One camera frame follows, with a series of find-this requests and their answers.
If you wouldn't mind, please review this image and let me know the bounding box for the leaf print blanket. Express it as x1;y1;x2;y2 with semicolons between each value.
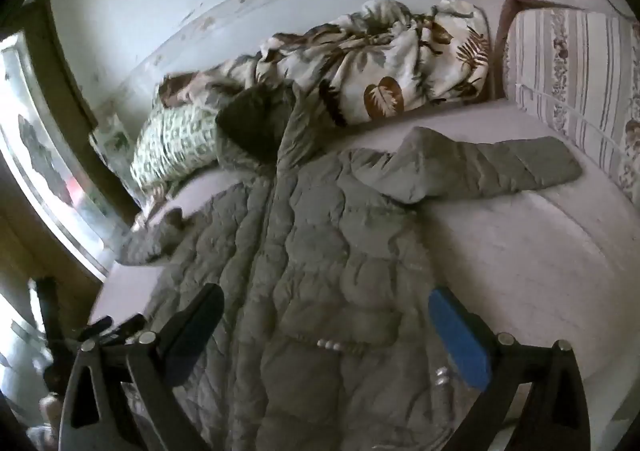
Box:
159;0;491;126

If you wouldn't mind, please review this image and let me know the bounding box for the stained glass window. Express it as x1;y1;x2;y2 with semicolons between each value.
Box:
0;31;131;282

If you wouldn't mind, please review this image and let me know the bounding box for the grey-green quilted coat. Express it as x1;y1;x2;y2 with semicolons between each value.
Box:
117;83;583;451

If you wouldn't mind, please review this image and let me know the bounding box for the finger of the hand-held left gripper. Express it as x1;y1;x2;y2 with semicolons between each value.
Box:
75;314;148;347

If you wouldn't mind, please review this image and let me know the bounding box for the striped floral cushion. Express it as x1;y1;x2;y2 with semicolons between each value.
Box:
502;6;640;204

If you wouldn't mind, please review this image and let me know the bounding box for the green checked pillow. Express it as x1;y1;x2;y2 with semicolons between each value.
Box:
130;101;226;192

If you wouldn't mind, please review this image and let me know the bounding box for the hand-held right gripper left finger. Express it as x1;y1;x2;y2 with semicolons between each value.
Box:
59;283;225;451

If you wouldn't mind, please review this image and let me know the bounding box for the pink bed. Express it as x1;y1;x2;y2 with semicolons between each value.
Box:
87;101;640;451

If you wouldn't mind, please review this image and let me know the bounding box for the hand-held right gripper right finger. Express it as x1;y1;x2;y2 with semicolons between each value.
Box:
429;287;592;451

